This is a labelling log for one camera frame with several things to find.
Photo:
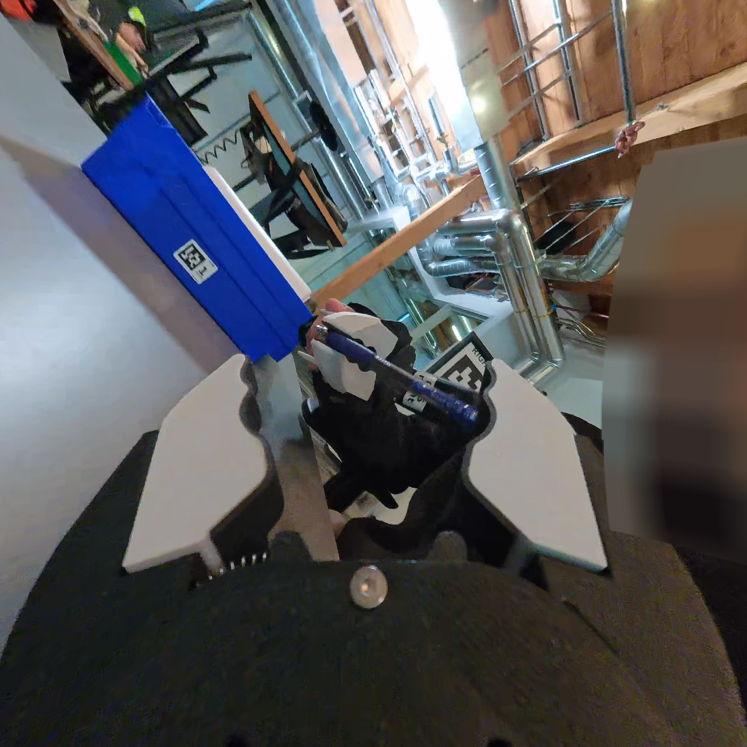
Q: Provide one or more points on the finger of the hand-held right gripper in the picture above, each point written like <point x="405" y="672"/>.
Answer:
<point x="365" y="325"/>
<point x="344" y="376"/>

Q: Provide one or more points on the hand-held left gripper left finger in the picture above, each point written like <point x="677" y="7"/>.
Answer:
<point x="198" y="467"/>

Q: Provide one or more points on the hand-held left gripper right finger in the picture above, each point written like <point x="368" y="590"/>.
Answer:
<point x="537" y="472"/>

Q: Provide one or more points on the blue ballpoint pen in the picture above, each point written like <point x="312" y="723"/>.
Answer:
<point x="443" y="402"/>

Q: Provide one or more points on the blue plastic bin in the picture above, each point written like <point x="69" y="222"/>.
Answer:
<point x="175" y="204"/>

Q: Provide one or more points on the person's right hand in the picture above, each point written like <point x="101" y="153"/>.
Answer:
<point x="334" y="307"/>

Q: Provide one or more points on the wooden edged table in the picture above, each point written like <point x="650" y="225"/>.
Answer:
<point x="292" y="175"/>

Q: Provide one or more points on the silver ventilation duct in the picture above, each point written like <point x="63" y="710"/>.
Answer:
<point x="519" y="262"/>

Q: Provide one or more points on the silver flexible duct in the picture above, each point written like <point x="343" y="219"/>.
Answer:
<point x="595" y="257"/>

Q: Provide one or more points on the silver spiral duct pipes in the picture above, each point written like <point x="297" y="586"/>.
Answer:
<point x="315" y="105"/>

